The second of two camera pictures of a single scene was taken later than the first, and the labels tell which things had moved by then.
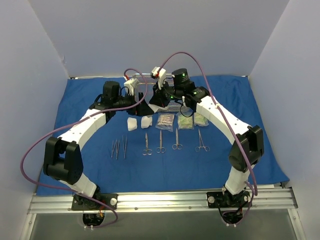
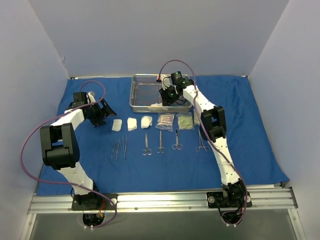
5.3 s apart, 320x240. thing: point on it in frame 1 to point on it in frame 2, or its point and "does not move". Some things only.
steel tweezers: [124, 145] does not move
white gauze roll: [146, 122] does not move
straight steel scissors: [160, 149] does not move
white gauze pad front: [156, 108] to [117, 125]
